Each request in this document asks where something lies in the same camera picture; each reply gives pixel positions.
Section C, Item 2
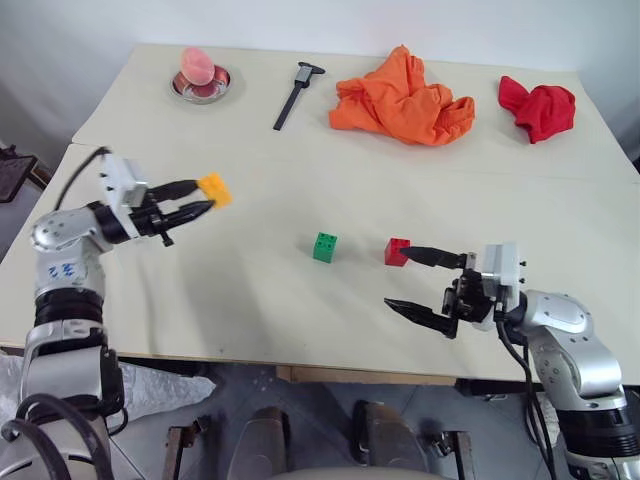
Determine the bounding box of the thick black cable loop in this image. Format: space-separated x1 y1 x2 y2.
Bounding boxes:
0 393 117 480

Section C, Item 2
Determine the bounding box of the crumpled red cloth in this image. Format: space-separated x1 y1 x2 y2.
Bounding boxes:
497 75 577 145

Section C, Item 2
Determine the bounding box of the pale robot torso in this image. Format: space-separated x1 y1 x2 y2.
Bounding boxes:
269 464 451 480

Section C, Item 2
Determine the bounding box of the wooden bar under table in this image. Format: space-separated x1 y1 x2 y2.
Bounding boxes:
276 364 457 386

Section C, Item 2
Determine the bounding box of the pink peach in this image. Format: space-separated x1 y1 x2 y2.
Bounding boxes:
180 47 216 84

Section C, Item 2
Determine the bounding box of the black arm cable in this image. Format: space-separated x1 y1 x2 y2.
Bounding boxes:
493 299 559 480
53 146 114 210

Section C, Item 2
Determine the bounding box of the round metal bowl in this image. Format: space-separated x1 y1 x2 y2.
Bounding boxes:
168 63 234 105

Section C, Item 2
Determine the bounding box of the white plastic wrap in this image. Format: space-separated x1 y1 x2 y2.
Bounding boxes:
0 349 216 426

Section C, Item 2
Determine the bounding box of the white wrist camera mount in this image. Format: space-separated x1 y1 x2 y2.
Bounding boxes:
98 152 150 240
469 241 527 333

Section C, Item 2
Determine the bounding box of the dark object beside table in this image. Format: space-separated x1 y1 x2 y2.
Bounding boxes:
0 144 40 204

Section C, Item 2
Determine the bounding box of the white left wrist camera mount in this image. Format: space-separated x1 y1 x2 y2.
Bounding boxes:
98 152 150 240

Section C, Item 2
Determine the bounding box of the crumpled orange cloth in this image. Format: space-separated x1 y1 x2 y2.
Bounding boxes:
328 44 476 147

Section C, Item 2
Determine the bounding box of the red toy brick cube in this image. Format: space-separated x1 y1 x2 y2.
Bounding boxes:
383 237 412 267

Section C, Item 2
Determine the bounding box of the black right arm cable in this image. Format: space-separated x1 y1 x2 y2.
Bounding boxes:
493 299 559 480

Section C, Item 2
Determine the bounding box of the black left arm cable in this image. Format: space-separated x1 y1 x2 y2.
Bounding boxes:
53 146 114 210

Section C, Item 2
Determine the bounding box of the dark rounded shape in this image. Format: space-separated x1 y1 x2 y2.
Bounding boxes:
352 399 426 471
239 405 292 476

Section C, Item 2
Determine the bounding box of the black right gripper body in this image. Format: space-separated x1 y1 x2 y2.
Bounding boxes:
441 251 502 331

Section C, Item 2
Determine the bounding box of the green toy brick cube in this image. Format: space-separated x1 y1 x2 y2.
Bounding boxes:
312 231 339 263

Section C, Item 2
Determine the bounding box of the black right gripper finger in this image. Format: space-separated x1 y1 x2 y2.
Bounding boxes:
383 297 460 341
399 244 471 272

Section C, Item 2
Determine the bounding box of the black vernier caliper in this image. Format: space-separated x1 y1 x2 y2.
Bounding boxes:
272 61 327 132

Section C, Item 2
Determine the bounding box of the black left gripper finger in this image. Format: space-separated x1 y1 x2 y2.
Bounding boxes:
160 199 215 229
148 178 205 201

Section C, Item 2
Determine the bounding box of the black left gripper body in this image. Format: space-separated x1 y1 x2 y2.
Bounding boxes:
130 190 176 249

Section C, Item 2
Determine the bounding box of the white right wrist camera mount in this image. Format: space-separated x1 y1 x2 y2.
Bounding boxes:
469 241 527 333

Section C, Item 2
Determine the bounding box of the yellow toy brick cube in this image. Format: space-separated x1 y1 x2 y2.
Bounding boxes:
197 172 235 210

